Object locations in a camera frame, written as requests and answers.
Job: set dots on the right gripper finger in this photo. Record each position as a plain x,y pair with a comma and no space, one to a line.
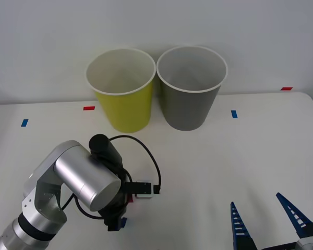
238,229
300,221

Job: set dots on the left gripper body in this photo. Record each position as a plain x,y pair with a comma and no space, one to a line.
121,205

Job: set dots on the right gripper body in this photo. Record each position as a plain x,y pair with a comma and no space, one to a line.
281,247

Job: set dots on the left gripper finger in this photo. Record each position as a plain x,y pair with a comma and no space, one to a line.
114,224

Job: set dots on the red drink can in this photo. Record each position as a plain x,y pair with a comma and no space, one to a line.
131,200

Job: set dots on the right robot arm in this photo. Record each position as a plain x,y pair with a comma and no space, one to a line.
309,243

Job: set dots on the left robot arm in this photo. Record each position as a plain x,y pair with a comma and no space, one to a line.
81,172

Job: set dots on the yellow-green plastic bin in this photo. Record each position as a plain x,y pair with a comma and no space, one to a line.
127,112

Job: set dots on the grey plastic bin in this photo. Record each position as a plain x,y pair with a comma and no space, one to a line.
187,109

